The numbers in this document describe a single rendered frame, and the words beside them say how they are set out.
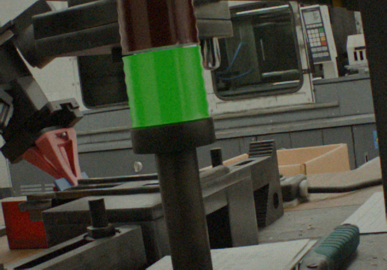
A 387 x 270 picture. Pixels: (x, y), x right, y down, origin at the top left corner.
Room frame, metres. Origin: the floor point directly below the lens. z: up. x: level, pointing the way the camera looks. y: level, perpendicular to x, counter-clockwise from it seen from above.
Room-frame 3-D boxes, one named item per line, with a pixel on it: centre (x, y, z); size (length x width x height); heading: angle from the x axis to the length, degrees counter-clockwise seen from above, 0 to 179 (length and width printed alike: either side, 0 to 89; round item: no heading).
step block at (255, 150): (0.90, -0.06, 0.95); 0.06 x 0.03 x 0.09; 155
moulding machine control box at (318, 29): (5.17, -0.89, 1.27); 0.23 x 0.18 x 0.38; 152
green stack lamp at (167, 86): (0.38, 0.01, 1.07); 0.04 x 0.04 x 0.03
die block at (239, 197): (0.67, 0.04, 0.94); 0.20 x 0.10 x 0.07; 155
